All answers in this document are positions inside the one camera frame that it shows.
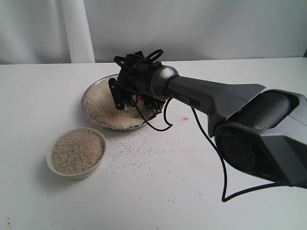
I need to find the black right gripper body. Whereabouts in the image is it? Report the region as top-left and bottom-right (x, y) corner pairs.
(114, 55), (165, 115)

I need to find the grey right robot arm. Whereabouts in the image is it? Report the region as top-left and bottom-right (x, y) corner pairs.
(109, 52), (307, 188)

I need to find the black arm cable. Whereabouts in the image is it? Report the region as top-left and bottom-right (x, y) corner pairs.
(114, 49), (286, 203)

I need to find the round steel rice plate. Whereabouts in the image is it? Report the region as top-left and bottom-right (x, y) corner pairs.
(82, 74), (156, 131)

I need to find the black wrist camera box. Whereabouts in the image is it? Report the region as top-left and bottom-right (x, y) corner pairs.
(108, 78), (130, 111)

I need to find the white ceramic rice bowl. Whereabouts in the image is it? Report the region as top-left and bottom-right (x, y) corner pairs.
(46, 127), (106, 180)

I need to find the white backdrop curtain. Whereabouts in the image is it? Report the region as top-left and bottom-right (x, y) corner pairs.
(0, 0), (307, 64)

